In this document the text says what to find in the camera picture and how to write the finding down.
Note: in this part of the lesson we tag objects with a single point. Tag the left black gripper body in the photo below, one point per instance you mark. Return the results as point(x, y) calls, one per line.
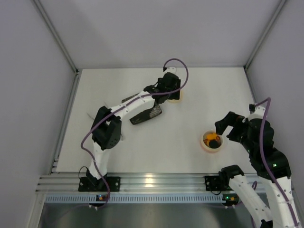
point(175, 94)

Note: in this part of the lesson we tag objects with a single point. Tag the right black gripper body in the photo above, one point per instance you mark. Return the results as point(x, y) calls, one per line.
point(232, 128)

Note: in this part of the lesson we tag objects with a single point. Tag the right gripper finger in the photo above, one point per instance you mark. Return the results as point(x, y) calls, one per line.
point(235, 134)
point(229, 120)

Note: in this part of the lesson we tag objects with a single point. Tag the cream round lid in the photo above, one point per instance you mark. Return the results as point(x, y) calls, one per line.
point(174, 101)

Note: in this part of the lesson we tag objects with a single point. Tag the black round food piece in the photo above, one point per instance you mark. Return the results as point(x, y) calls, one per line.
point(213, 144)

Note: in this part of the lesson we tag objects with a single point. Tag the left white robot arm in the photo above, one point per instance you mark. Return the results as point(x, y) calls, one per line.
point(107, 125)

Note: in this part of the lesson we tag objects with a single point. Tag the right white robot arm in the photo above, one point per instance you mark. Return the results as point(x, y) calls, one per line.
point(273, 170)

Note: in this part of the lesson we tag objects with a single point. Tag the white round lunch bowl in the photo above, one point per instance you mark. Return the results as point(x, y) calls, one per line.
point(203, 142)

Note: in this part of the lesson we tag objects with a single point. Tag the black patterned square plate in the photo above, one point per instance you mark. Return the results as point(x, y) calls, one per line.
point(141, 108)

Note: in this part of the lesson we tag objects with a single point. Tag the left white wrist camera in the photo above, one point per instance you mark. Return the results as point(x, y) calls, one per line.
point(172, 70)

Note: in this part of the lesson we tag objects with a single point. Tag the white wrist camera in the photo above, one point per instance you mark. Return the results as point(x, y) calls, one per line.
point(172, 70)
point(256, 112)

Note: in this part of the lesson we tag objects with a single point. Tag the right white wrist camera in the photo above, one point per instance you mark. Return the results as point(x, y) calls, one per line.
point(256, 112)

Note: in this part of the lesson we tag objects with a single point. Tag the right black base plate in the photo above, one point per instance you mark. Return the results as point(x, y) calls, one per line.
point(213, 183)

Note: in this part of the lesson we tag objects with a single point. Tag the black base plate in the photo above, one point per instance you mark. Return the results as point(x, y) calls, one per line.
point(111, 184)
point(213, 183)

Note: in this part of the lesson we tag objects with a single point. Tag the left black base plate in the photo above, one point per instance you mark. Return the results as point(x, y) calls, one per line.
point(111, 184)

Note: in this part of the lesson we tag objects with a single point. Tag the aluminium mounting rail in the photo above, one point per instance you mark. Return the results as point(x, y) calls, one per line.
point(131, 182)

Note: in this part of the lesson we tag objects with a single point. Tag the slotted grey cable duct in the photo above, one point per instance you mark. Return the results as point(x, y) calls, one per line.
point(120, 198)

